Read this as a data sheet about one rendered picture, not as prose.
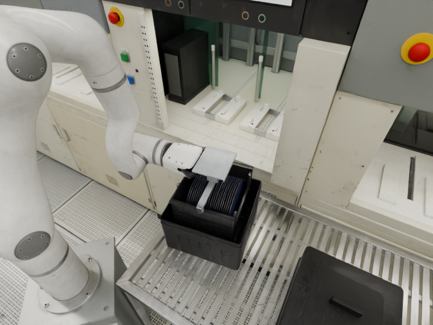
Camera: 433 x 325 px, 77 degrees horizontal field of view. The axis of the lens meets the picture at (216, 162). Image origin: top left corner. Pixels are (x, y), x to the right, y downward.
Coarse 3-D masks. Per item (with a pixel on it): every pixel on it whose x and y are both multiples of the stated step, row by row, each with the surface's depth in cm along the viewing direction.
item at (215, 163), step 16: (208, 160) 80; (224, 160) 80; (208, 176) 76; (224, 176) 76; (240, 176) 95; (176, 192) 84; (208, 192) 81; (176, 208) 85; (192, 208) 80; (240, 208) 88; (192, 224) 88; (208, 224) 84; (224, 224) 81
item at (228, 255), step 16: (256, 192) 103; (256, 208) 106; (176, 224) 85; (240, 224) 104; (176, 240) 92; (192, 240) 88; (208, 240) 84; (224, 240) 81; (240, 240) 100; (208, 256) 92; (224, 256) 88; (240, 256) 87
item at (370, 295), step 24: (312, 264) 83; (336, 264) 83; (288, 288) 88; (312, 288) 78; (336, 288) 78; (360, 288) 78; (384, 288) 78; (288, 312) 74; (312, 312) 74; (336, 312) 74; (360, 312) 71; (384, 312) 74
